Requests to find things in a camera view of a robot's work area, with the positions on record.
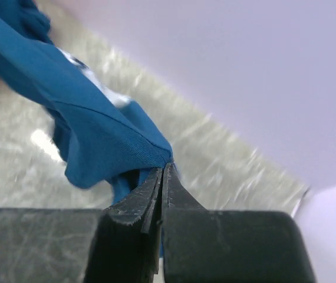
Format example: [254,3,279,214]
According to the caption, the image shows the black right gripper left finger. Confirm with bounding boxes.
[0,169,163,282]

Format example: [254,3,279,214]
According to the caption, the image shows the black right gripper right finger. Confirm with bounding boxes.
[162,164,316,282]

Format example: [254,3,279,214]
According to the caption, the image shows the blue Mickey Mouse t-shirt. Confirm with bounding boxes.
[0,0,180,260]

